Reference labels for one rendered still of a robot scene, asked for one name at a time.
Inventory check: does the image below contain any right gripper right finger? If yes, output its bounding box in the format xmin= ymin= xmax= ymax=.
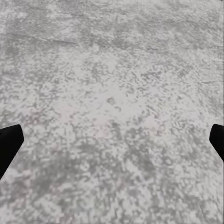
xmin=209 ymin=124 xmax=224 ymax=162

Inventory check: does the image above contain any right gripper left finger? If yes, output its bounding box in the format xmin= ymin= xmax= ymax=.
xmin=0 ymin=124 xmax=24 ymax=180

